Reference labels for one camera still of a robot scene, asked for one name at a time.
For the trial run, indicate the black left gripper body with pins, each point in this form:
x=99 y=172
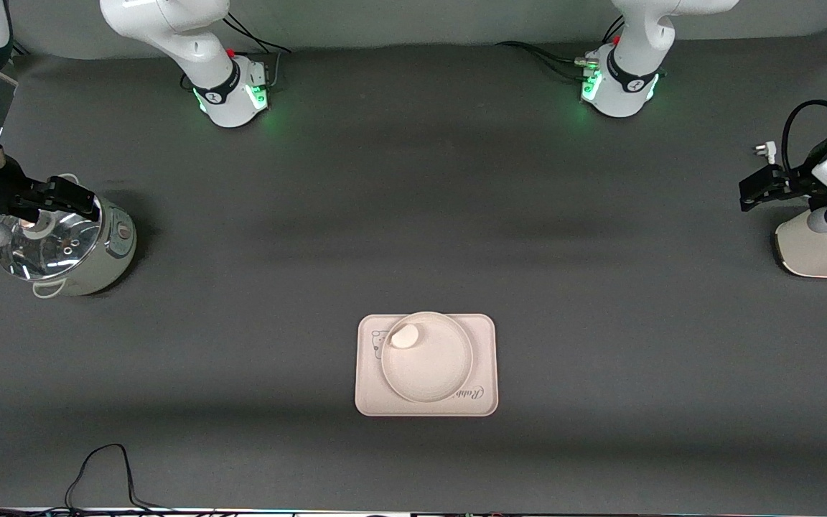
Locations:
x=792 y=182

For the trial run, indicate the white steamed bun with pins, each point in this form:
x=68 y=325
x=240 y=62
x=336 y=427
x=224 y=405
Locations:
x=405 y=337

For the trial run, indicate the round cream plate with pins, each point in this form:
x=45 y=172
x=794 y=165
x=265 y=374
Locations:
x=431 y=370

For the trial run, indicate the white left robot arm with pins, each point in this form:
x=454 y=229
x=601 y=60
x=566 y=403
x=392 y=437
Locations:
x=625 y=87

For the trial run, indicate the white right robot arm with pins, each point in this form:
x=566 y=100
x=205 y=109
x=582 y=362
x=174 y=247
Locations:
x=221 y=80

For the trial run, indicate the cream rectangular rabbit tray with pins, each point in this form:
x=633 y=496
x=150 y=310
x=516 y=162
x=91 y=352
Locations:
x=485 y=345

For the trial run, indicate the glass pot lid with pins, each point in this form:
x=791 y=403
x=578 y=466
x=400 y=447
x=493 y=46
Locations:
x=47 y=255

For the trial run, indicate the pale green electric pot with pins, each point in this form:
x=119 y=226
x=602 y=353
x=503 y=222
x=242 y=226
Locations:
x=108 y=251

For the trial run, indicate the cream white toaster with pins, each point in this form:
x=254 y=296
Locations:
x=815 y=251

